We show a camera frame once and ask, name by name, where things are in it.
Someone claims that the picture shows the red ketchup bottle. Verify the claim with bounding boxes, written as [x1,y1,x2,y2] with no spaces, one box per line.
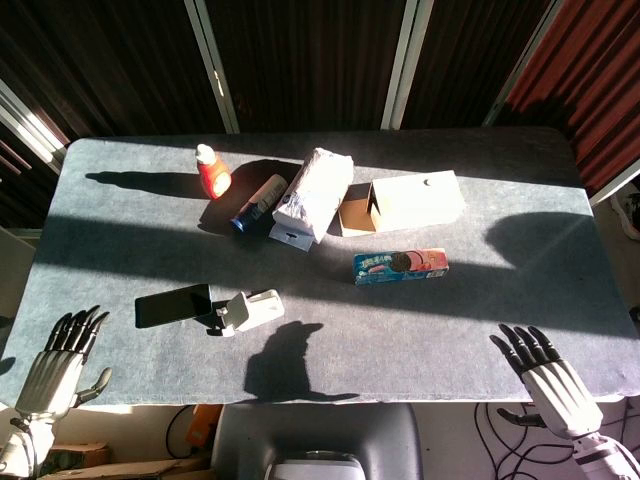
[194,143,233,201]

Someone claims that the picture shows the white phone stand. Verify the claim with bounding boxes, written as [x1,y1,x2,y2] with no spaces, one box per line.
[206,288,286,338]

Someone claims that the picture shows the orange device under table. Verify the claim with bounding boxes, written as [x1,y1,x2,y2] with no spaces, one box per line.
[185,403,224,447]

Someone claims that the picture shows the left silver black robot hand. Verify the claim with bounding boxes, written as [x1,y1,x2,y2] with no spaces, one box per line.
[13,305,113,420]

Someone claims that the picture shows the white tissue pack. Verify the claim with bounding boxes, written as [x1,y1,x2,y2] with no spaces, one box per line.
[271,146,355,244]

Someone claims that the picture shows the blue cookie box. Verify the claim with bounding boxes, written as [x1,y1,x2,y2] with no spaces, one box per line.
[353,247,451,287]

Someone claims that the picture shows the black floor cables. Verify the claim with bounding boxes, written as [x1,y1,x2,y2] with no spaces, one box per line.
[473,401,640,480]

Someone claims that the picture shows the white window frame post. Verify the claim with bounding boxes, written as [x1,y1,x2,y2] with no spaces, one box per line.
[481,0,567,127]
[588,159,640,207]
[380,0,434,131]
[0,78,69,174]
[183,0,242,135]

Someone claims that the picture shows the brown cardboard box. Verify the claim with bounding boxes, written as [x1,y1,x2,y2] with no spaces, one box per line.
[39,441,182,480]

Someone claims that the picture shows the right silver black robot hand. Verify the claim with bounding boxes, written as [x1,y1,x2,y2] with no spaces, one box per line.
[489,323,605,441]

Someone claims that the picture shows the black smartphone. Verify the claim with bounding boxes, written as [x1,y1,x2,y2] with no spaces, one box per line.
[134,283,214,330]

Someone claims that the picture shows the red brown curtain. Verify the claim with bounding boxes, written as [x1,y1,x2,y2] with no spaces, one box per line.
[505,0,640,197]

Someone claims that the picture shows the blue capped cylindrical can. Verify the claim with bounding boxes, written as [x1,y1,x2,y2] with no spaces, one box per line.
[229,173,288,234]

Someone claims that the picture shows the blue grey table cloth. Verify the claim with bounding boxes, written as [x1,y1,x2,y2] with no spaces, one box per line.
[0,126,640,407]

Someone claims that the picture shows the open white cardboard box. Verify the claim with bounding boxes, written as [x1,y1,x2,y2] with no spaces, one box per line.
[337,169,468,239]

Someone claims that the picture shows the grey robot torso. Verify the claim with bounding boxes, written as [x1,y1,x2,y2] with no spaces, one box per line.
[209,402,424,480]

